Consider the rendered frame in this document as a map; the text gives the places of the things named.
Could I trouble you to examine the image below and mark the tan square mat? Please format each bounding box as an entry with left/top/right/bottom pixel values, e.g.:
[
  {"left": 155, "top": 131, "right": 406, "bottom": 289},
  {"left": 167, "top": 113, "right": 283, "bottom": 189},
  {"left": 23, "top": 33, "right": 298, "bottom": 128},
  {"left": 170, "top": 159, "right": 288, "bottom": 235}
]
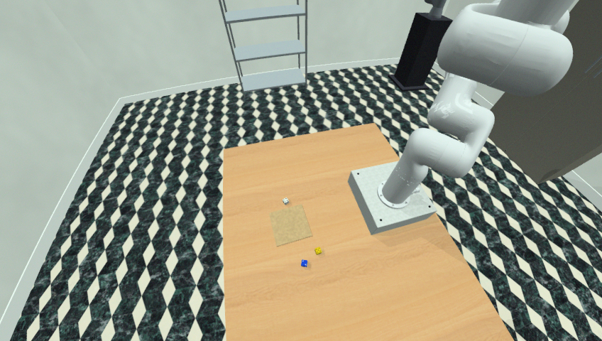
[{"left": 269, "top": 204, "right": 312, "bottom": 247}]

